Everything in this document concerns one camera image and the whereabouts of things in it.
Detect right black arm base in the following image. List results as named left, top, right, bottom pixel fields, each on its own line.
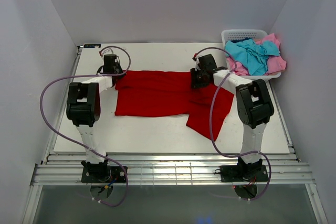
left=214, top=165, right=269, bottom=182

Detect white plastic basket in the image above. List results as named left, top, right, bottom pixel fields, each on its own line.
left=221, top=29, right=283, bottom=81

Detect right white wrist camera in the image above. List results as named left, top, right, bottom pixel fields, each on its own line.
left=192, top=53, right=200, bottom=71

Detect pink t shirt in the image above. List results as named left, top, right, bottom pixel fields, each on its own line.
left=227, top=34, right=287, bottom=76

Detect red t shirt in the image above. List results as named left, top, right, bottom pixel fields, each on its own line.
left=115, top=70, right=234, bottom=139

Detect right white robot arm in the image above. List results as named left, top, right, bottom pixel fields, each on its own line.
left=191, top=54, right=274, bottom=182

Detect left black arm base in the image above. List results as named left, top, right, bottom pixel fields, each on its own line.
left=81, top=165, right=128, bottom=184

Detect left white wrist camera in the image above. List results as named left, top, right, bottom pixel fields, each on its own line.
left=99, top=48, right=114, bottom=58

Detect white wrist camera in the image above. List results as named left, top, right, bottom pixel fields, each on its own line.
left=99, top=48, right=114, bottom=58
left=192, top=53, right=200, bottom=71

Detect blue white label sticker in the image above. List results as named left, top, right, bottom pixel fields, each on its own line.
left=83, top=44, right=101, bottom=48

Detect turquoise t shirt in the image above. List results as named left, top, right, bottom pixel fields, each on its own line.
left=224, top=39, right=280, bottom=76

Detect aluminium frame rails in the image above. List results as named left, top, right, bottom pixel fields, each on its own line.
left=31, top=42, right=328, bottom=223

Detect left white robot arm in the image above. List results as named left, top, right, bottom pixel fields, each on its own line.
left=66, top=53, right=123, bottom=182

